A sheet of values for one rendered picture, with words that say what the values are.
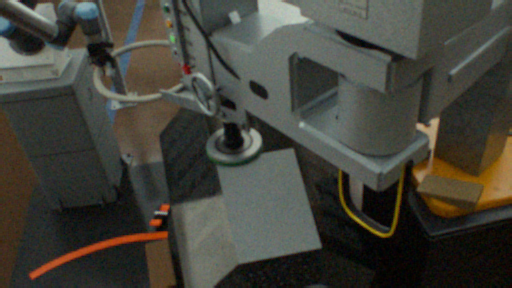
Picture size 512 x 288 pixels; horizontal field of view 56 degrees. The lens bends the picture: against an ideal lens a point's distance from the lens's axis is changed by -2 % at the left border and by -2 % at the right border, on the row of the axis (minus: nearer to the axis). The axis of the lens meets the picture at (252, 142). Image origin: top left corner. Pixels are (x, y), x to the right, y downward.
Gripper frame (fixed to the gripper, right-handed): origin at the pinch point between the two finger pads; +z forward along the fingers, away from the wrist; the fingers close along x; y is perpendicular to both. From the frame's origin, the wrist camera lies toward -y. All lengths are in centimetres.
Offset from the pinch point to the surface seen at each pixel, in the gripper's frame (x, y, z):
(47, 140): -40, 18, 39
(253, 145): 88, 32, -3
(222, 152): 78, 38, -3
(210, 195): 80, 55, 3
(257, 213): 101, 62, -2
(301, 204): 114, 54, -3
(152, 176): -5, -17, 89
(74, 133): -26.1, 10.7, 35.9
